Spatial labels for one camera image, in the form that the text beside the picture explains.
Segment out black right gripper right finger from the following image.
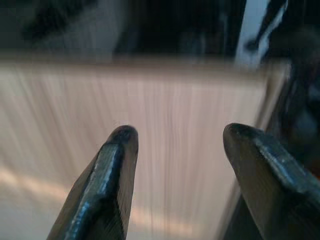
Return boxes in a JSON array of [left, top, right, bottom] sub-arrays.
[[223, 123, 320, 240]]

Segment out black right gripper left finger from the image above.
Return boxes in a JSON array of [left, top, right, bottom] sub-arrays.
[[46, 124, 139, 240]]

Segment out black marble countertop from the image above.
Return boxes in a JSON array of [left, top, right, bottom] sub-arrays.
[[112, 0, 241, 58]]

